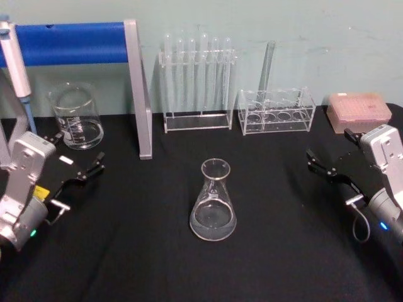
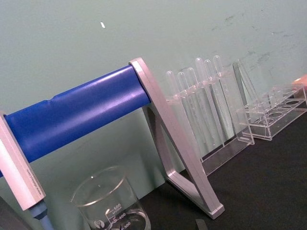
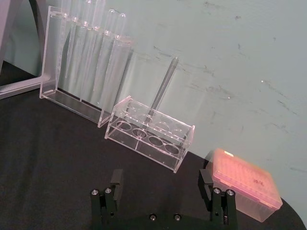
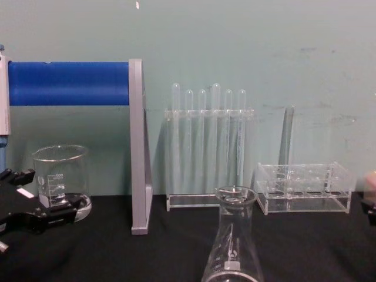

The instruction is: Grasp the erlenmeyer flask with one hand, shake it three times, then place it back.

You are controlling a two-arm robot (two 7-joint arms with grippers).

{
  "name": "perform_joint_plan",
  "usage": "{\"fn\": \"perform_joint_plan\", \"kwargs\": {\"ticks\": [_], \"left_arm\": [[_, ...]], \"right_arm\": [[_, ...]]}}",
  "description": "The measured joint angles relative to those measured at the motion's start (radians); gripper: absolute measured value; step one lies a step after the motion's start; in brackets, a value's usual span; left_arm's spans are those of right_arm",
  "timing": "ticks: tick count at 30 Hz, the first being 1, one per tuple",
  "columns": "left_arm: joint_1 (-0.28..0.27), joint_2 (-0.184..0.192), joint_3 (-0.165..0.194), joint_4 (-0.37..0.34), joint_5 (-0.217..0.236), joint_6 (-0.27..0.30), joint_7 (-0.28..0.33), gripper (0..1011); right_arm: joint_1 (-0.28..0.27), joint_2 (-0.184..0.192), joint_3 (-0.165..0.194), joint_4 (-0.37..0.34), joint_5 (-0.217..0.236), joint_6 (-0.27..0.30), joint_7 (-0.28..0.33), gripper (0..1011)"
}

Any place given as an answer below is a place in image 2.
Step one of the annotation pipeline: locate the person's hand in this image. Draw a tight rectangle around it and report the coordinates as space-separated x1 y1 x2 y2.
292 74 307 85

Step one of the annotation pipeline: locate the low clear acrylic holed rack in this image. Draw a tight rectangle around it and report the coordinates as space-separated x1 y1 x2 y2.
236 84 307 141

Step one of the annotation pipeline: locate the clear plastic test tube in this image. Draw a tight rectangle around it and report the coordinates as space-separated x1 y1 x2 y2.
212 55 238 140
203 59 231 142
177 71 210 147
186 68 217 147
194 57 226 144
165 70 200 144

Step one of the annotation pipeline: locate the clear acrylic test tube rack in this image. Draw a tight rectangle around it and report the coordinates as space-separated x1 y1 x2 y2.
165 59 256 177

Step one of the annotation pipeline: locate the black table cloth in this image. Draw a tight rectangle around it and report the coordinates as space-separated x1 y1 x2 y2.
135 100 307 230

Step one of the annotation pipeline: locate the dark grey flat strip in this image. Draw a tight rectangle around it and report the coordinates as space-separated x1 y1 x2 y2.
195 218 208 230

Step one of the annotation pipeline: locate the clear glass beaker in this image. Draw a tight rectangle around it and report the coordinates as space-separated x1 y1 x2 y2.
70 165 152 230

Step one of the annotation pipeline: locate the blue pipette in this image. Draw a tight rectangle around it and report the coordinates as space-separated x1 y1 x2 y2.
30 200 52 230

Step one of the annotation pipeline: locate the blue bar silver frame stand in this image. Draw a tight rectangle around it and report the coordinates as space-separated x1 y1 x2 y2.
0 57 225 230

